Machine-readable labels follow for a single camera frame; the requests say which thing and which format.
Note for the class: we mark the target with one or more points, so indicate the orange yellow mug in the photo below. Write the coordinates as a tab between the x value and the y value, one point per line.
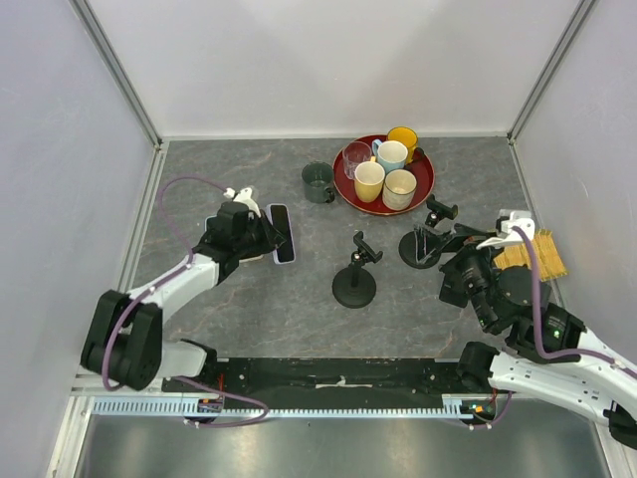
408	137

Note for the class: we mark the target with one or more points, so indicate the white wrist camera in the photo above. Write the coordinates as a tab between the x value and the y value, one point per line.
507	226
246	195

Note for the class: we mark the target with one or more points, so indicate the light blue mug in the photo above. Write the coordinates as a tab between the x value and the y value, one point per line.
390	154

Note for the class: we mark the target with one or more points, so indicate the clear glass cup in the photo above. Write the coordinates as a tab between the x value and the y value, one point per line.
353	154

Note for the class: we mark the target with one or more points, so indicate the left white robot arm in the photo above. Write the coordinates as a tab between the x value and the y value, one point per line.
125	343

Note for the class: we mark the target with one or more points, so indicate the dark green mug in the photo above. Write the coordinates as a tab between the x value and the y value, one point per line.
318	178

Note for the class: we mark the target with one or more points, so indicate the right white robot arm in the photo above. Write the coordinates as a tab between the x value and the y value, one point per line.
552	355

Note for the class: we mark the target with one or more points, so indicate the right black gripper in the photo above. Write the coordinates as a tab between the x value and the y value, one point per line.
433	243

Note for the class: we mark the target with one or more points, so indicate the red round tray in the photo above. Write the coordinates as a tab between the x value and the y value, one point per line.
421	167

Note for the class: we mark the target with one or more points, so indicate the small black box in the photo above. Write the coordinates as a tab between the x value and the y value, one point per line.
454	288

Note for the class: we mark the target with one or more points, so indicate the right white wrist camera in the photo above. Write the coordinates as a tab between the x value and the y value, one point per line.
507	226

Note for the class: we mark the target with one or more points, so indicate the purple case phone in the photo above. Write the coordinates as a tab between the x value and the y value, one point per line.
280	218

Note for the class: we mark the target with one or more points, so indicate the pale yellow cup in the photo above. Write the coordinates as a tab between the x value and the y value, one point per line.
368	180

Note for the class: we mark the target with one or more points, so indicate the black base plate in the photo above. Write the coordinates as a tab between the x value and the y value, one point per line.
338	382

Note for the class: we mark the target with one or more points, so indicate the beige ceramic cup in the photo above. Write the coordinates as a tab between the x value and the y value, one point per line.
398	189

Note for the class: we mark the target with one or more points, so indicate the black phone stand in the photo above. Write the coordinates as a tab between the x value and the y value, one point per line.
353	286
437	212

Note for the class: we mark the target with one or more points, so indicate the cream case phone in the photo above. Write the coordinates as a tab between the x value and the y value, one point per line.
251	259

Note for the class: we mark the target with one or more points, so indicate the woven bamboo mat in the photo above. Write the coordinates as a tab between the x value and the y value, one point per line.
550	264

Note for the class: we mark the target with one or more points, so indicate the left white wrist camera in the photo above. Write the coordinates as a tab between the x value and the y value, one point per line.
246	195

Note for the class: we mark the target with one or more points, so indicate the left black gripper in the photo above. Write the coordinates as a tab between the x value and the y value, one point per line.
272	238

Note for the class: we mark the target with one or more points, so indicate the slotted cable duct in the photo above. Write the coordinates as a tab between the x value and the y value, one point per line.
195	408

